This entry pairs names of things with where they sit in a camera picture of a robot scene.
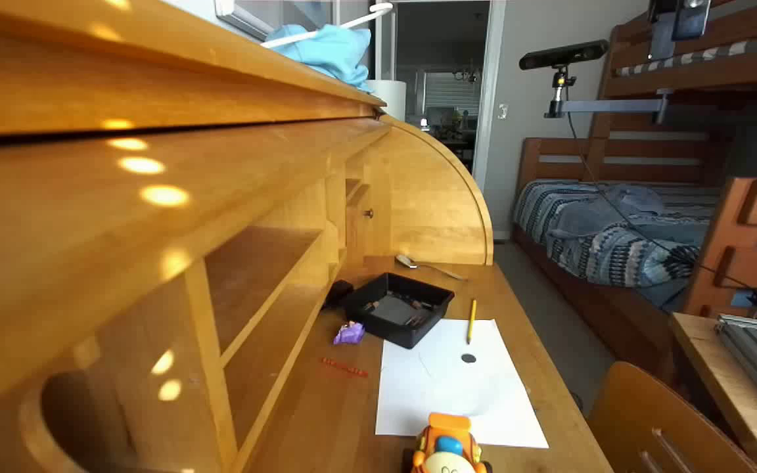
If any yellow pencil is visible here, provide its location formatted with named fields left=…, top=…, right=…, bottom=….
left=465, top=297, right=477, bottom=347

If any metal spoon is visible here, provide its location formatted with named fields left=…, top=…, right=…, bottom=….
left=393, top=255, right=465, bottom=281

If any black plastic tray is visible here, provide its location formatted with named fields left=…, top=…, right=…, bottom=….
left=340, top=273, right=455, bottom=349

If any purple small toy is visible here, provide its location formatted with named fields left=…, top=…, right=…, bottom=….
left=334, top=320, right=364, bottom=345

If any red pen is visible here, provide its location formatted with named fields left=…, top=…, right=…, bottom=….
left=318, top=358, right=367, bottom=379

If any white paper sheet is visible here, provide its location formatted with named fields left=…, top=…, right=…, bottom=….
left=376, top=320, right=549, bottom=449

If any blue cloth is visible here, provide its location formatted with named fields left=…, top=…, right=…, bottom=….
left=277, top=31, right=369, bottom=90

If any orange toy car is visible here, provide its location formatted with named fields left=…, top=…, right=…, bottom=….
left=402, top=412, right=490, bottom=473

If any wooden roll-top desk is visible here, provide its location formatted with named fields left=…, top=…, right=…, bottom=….
left=0, top=0, right=606, bottom=473

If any white clothes hanger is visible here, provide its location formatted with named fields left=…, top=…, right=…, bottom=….
left=259, top=2, right=393, bottom=50

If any striped blue blanket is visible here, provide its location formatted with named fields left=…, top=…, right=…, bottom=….
left=511, top=180, right=716, bottom=312

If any wooden chair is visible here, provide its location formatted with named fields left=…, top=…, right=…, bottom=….
left=589, top=362, right=757, bottom=473

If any wooden bunk bed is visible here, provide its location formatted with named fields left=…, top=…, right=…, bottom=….
left=509, top=0, right=757, bottom=379

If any wooden side table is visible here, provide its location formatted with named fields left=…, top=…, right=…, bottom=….
left=672, top=312, right=757, bottom=463

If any black camera on stand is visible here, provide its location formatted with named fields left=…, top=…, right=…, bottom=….
left=518, top=39, right=610, bottom=119

